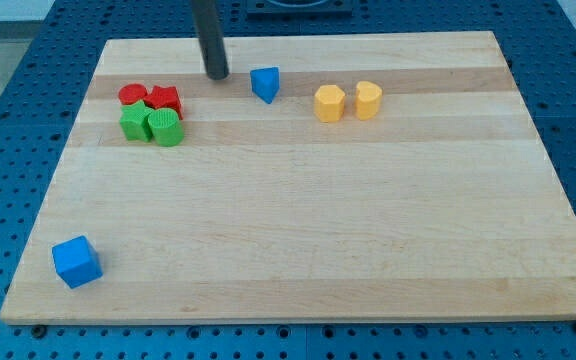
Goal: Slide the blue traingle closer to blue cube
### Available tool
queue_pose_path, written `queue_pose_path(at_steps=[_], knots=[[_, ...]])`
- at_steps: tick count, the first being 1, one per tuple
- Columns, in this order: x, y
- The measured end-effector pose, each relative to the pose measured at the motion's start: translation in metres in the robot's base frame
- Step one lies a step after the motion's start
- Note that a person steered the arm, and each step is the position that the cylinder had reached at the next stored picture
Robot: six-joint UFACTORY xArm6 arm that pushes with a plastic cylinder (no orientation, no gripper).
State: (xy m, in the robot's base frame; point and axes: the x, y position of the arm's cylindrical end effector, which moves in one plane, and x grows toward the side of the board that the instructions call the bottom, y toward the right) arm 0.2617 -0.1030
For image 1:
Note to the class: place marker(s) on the blue cube block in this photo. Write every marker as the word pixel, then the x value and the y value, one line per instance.
pixel 76 262

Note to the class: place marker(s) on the yellow hexagon block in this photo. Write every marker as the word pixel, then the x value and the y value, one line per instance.
pixel 329 103

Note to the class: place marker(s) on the blue triangle block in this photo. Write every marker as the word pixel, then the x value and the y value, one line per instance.
pixel 265 83

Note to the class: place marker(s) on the yellow crescent block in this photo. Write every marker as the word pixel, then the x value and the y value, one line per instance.
pixel 368 96

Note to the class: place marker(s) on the green cylinder block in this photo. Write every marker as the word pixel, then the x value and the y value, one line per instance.
pixel 166 127

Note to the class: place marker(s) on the red star block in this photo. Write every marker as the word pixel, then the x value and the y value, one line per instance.
pixel 164 97

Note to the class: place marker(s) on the wooden board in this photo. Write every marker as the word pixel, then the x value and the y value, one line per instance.
pixel 444 207

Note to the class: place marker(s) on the green star block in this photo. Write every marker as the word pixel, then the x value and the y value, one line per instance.
pixel 134 121

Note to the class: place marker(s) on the red cylinder block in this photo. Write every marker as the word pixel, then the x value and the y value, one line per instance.
pixel 131 93

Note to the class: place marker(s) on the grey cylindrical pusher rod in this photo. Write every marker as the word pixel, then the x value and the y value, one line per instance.
pixel 210 36

